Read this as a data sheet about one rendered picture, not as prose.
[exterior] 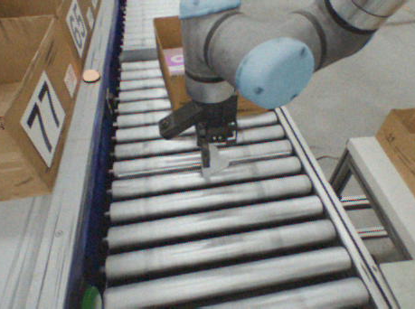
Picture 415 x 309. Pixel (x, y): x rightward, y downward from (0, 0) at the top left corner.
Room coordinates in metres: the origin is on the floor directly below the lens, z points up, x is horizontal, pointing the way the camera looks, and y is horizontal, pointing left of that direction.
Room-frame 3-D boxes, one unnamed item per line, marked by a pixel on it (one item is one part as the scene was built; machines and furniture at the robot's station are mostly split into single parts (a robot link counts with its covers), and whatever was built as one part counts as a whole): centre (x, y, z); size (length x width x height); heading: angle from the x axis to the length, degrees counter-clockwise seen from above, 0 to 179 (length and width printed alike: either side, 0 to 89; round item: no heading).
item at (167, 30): (0.85, 0.02, 0.83); 0.39 x 0.29 x 0.17; 15
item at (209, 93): (0.45, 0.01, 1.02); 0.10 x 0.09 x 0.05; 10
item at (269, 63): (0.35, -0.07, 1.12); 0.12 x 0.12 x 0.09; 34
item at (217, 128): (0.44, 0.00, 0.94); 0.09 x 0.08 x 0.12; 100
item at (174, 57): (0.88, 0.11, 0.79); 0.16 x 0.11 x 0.07; 13
